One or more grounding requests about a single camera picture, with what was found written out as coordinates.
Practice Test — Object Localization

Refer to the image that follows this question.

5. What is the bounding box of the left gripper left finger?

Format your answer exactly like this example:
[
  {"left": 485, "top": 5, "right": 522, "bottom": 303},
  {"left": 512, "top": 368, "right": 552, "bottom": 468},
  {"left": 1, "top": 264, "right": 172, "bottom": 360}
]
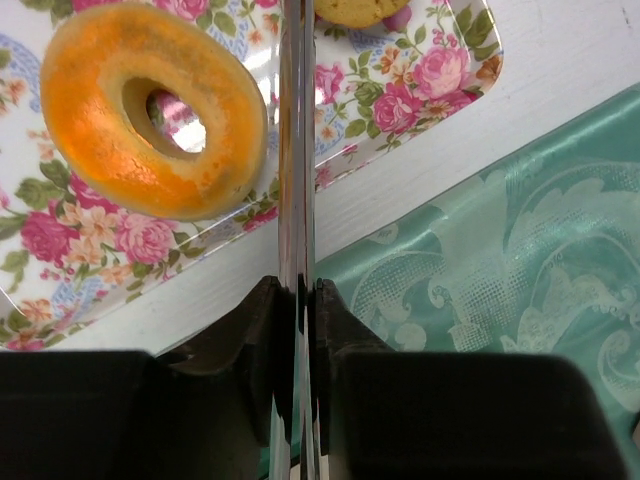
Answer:
[{"left": 1, "top": 276, "right": 279, "bottom": 479}]

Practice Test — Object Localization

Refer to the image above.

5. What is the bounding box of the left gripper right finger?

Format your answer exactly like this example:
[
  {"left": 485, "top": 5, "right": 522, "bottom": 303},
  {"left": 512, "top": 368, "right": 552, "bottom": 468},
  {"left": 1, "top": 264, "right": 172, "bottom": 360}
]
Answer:
[{"left": 315, "top": 280, "right": 629, "bottom": 479}]

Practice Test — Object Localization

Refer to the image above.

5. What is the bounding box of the silver slotted spatula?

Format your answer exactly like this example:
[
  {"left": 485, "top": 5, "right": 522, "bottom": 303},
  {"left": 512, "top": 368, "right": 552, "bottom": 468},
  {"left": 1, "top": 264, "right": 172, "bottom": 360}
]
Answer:
[{"left": 269, "top": 1, "right": 321, "bottom": 479}]

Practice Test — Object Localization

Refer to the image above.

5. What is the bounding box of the orange donut bread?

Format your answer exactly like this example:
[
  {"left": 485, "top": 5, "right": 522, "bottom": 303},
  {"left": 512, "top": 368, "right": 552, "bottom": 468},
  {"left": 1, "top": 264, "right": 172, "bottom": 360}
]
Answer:
[{"left": 40, "top": 2, "right": 268, "bottom": 221}]

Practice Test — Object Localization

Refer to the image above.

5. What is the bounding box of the brown bread slice front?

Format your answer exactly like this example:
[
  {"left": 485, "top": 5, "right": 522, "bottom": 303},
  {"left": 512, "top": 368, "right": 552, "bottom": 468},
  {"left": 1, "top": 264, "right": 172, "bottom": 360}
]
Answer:
[{"left": 314, "top": 0, "right": 409, "bottom": 29}]

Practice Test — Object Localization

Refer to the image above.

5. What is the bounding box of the floral rectangular tray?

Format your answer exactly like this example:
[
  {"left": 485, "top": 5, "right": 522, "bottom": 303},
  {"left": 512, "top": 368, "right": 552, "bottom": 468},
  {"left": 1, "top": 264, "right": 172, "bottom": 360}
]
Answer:
[{"left": 1, "top": 1, "right": 503, "bottom": 351}]

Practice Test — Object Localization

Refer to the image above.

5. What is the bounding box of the green satin placemat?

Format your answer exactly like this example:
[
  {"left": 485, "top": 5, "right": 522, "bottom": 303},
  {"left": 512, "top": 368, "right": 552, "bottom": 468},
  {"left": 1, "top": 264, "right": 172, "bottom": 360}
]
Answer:
[{"left": 316, "top": 86, "right": 639, "bottom": 478}]

